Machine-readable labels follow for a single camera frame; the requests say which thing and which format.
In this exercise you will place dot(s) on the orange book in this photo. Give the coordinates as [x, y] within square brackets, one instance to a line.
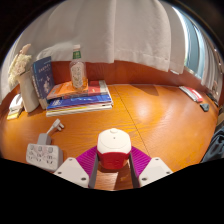
[63, 90]

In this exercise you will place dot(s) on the red and white charger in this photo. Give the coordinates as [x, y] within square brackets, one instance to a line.
[114, 143]

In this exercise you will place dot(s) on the clear bottle with green cap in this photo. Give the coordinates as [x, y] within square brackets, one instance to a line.
[78, 73]

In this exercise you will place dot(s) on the white and pink flower bouquet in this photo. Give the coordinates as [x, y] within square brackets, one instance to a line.
[19, 65]

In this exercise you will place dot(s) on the red and white booklet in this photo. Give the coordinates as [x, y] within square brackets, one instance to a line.
[191, 93]

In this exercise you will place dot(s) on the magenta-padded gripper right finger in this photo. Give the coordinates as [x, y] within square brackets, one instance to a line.
[153, 170]

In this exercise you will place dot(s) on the red book in stack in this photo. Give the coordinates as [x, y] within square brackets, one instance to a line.
[97, 87]

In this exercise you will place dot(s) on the large white magazine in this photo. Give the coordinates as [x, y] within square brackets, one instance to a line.
[80, 110]

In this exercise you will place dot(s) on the window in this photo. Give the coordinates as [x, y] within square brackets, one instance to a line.
[196, 40]

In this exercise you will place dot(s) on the white pleated curtain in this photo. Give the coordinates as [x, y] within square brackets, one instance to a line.
[110, 30]

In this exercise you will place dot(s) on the small dark object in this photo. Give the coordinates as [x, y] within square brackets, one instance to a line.
[204, 107]

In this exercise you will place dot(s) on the white power strip plug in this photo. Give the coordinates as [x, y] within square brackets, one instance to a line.
[48, 131]

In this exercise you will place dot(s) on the yellow book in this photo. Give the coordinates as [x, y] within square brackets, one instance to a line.
[13, 116]

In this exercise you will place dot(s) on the upright dark blue book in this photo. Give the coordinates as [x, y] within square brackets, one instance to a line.
[43, 78]

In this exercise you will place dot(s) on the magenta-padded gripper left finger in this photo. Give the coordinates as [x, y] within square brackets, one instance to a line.
[71, 170]

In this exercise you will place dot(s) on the dark jacket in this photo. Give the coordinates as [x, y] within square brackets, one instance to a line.
[215, 146]

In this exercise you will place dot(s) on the flat blue book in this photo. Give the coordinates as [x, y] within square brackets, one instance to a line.
[80, 101]

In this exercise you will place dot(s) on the white power strip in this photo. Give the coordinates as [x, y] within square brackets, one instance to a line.
[43, 156]

